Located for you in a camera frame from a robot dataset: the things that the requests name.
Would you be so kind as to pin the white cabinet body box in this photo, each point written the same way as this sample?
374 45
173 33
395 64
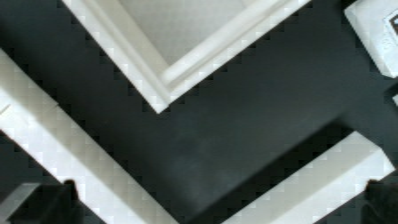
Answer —
171 38

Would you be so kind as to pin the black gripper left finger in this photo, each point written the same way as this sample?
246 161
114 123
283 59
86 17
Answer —
41 204

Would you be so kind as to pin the white U-shaped fence frame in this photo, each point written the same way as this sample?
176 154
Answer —
299 201

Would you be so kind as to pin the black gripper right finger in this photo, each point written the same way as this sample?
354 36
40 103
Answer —
381 209

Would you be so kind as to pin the white cabinet top block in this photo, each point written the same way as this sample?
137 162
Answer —
372 15

